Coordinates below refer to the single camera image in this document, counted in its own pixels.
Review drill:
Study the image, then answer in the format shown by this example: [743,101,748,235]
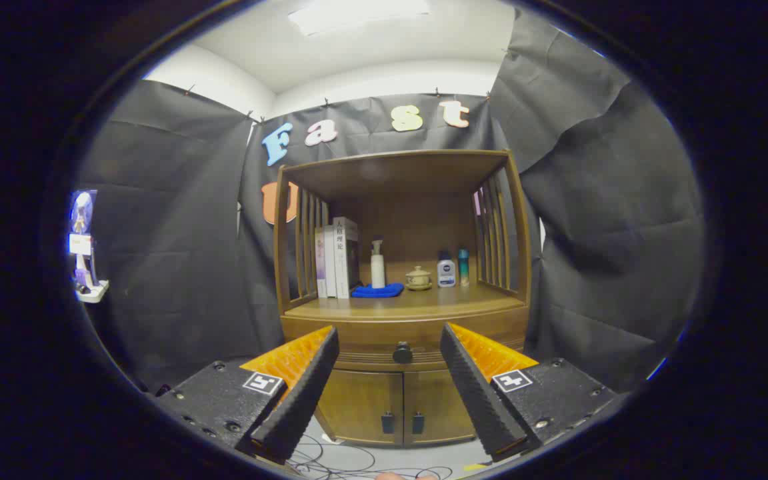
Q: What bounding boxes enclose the thick white and grey book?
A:
[333,216,361,299]

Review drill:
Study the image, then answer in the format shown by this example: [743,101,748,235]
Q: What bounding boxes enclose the blue folded cloth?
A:
[351,283,405,299]

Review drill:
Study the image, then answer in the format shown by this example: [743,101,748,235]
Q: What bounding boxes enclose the thin white book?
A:
[323,224,338,299]

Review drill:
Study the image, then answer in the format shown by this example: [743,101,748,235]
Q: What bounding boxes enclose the wooden drawer with black knob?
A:
[281,308,530,367]

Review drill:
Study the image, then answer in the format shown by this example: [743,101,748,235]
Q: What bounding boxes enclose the wooden countertop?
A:
[284,283,526,321]

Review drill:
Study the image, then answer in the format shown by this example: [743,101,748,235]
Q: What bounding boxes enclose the wooden cabinet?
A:
[272,149,533,447]

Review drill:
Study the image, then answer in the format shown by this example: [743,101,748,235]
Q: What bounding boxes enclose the white spray bottle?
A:
[370,237,387,289]

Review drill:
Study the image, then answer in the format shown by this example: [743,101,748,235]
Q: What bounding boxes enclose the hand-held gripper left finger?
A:
[154,325,341,465]

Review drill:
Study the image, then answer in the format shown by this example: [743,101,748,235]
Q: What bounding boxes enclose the ceiling light panel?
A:
[287,0,433,37]

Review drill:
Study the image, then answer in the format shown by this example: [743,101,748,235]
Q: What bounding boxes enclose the wooden cabinet door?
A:
[317,370,403,445]
[403,369,478,445]

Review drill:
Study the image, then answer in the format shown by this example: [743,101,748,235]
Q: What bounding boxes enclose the white stand with device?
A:
[67,190,110,304]

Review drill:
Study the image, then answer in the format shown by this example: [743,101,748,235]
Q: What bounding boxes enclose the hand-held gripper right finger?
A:
[439,323,618,462]

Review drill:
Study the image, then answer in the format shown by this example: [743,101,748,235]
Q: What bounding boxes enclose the black floor cables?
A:
[287,433,455,480]

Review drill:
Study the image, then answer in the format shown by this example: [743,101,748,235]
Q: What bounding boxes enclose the black backdrop cloth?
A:
[74,7,708,394]

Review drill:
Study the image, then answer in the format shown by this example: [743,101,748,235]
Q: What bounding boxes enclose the thin pink book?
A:
[315,227,329,299]

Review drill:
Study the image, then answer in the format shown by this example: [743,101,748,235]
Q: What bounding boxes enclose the white lotion bottle blue cap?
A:
[437,251,457,289]

